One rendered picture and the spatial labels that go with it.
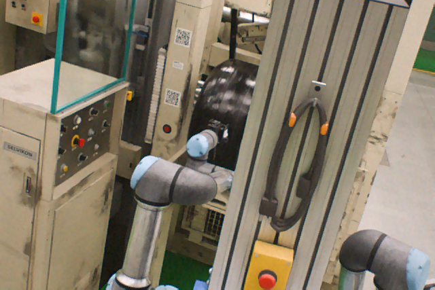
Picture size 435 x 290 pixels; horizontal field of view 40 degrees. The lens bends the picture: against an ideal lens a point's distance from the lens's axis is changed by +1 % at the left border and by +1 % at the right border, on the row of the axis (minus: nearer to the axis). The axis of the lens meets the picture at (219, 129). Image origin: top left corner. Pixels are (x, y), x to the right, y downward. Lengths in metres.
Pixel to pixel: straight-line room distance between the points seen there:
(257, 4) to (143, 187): 1.27
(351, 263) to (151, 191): 0.62
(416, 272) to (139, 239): 0.82
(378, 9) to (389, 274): 0.81
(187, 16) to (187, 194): 1.07
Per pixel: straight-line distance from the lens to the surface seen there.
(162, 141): 2.86
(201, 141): 2.15
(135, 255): 1.93
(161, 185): 1.81
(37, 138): 2.37
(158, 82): 2.79
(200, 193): 1.81
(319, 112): 1.19
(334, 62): 1.19
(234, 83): 2.56
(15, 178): 2.50
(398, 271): 1.72
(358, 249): 1.74
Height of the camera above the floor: 2.18
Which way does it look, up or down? 22 degrees down
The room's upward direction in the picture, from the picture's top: 12 degrees clockwise
